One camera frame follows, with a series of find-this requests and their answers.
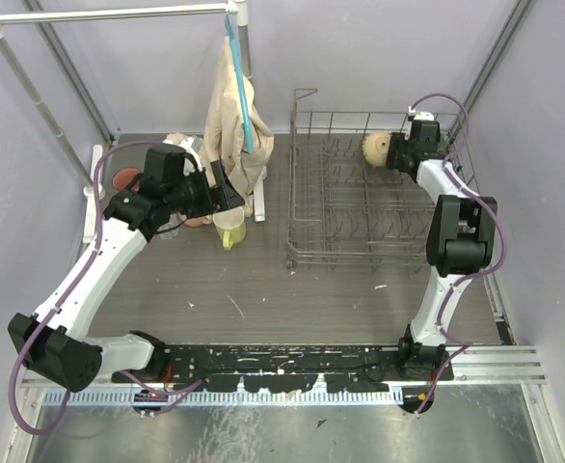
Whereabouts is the peach pink mug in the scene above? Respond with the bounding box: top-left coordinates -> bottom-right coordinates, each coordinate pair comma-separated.
184,215 -> 212,228

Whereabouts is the beige cloth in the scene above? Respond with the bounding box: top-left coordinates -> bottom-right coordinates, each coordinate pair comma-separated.
199,38 -> 275,217

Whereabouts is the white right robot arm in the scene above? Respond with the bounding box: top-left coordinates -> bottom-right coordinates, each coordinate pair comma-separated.
386,112 -> 497,380

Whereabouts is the slotted cable duct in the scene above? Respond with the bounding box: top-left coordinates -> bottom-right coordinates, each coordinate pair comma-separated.
67,386 -> 403,408

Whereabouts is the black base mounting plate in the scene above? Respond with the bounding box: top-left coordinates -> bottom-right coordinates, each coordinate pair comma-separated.
129,344 -> 453,394

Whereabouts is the white metal clothes rack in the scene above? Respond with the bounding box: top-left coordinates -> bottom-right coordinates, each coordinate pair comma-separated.
0,0 -> 267,245

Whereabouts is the yellow-green mug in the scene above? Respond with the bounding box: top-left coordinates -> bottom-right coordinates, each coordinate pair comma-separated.
213,206 -> 247,251

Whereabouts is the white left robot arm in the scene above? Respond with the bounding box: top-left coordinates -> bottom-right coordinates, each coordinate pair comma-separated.
8,144 -> 244,393

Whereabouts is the blue clothes hanger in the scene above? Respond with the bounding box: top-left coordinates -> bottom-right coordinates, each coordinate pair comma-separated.
225,14 -> 255,154

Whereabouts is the clear glass cup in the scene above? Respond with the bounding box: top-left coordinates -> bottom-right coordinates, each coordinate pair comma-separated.
156,217 -> 180,240

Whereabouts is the grey wire dish rack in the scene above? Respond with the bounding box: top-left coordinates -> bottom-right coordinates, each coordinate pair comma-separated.
284,88 -> 481,277

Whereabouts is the beige round mug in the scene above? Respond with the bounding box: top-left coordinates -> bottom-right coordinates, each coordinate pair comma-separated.
363,131 -> 391,168

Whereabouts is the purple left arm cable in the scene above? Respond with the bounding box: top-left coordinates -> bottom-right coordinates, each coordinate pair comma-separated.
10,141 -> 168,438

